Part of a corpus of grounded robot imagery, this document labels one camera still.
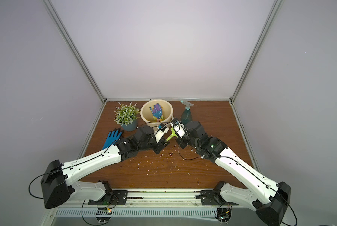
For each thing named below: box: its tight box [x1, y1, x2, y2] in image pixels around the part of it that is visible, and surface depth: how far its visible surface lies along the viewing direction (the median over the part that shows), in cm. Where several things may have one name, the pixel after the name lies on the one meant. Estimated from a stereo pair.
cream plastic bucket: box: [140, 99, 174, 128], surface depth 99 cm
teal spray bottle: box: [180, 100, 194, 125], surface depth 94 cm
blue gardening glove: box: [101, 127, 125, 150], surface depth 98 cm
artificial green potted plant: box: [113, 102, 141, 132], surface depth 92 cm
